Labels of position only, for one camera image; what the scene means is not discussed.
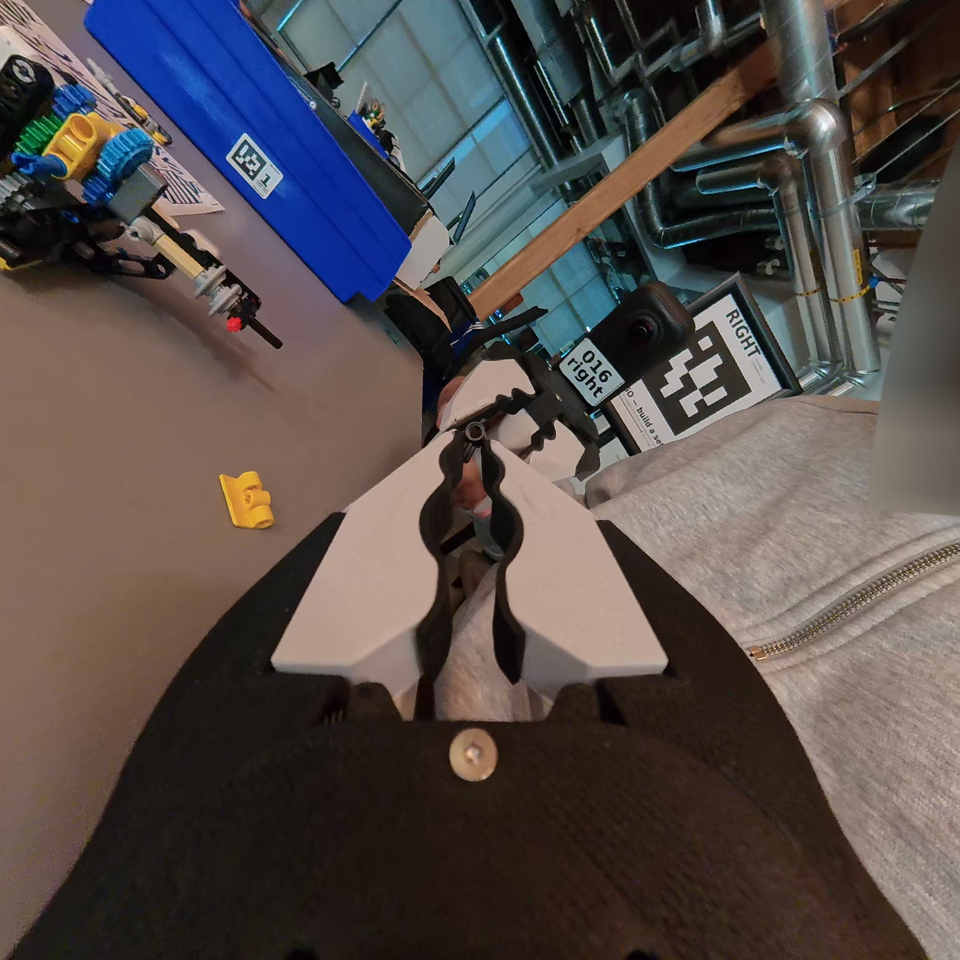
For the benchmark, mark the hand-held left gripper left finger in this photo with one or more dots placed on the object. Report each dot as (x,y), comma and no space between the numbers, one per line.
(352,592)

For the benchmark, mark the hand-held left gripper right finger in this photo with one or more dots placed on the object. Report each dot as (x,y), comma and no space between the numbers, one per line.
(577,592)

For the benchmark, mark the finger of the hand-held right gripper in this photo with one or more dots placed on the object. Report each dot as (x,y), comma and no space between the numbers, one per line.
(566,457)
(487,382)

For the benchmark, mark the small black lego pin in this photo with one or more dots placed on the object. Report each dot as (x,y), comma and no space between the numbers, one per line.
(474,432)

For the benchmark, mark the yellow lego connector piece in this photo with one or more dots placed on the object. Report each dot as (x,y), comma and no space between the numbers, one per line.
(244,502)

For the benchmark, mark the multicoloured lego vehicle model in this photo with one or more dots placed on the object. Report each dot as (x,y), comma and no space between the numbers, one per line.
(75,142)

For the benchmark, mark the person's right hand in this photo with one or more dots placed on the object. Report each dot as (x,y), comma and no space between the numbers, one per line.
(471,491)

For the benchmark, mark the cardboard box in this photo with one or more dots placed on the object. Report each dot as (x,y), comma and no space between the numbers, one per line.
(424,247)

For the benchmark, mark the wooden ceiling beam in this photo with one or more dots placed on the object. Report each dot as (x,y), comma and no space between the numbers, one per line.
(637,172)

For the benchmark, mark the person in grey hoodie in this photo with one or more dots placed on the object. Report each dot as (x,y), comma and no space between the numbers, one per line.
(750,540)

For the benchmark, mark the small toy figure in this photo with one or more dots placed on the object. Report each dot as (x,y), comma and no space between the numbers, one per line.
(379,127)

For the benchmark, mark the printed paper sheet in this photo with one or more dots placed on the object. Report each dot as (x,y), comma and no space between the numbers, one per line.
(191,191)

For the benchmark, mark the blue plastic storage bin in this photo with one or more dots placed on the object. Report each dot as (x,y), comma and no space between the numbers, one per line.
(225,90)

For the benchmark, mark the silver metal duct pipes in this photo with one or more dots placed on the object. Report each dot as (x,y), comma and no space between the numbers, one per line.
(817,150)

